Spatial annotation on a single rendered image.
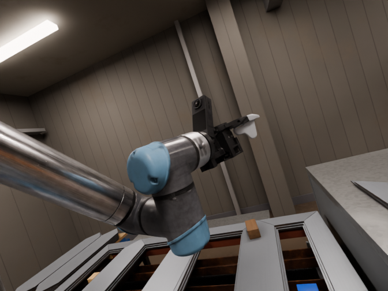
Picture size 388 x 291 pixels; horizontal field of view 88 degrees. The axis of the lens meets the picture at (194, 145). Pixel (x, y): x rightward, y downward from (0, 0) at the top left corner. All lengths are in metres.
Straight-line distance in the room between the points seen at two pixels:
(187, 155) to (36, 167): 0.22
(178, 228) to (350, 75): 3.36
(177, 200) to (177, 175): 0.04
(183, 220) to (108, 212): 0.14
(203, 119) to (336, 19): 3.30
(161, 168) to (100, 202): 0.14
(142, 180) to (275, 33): 3.24
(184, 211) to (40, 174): 0.22
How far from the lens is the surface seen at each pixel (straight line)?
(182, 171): 0.32
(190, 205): 0.33
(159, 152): 0.31
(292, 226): 1.29
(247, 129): 0.51
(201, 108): 0.47
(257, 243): 1.18
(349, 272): 0.98
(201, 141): 0.38
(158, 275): 1.24
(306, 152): 3.34
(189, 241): 0.35
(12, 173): 0.37
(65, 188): 0.37
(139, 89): 3.60
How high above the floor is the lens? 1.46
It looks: 2 degrees down
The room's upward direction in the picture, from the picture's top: 18 degrees counter-clockwise
